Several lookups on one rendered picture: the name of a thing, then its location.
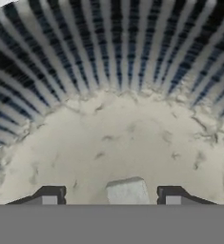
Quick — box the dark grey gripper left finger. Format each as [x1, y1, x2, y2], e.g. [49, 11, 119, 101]
[6, 185, 68, 206]

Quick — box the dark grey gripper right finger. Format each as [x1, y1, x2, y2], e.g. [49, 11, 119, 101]
[156, 185, 218, 206]

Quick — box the white ice cube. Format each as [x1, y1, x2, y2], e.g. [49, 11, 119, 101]
[105, 176, 152, 206]

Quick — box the blue striped white bowl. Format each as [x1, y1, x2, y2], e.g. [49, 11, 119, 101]
[0, 0, 224, 206]

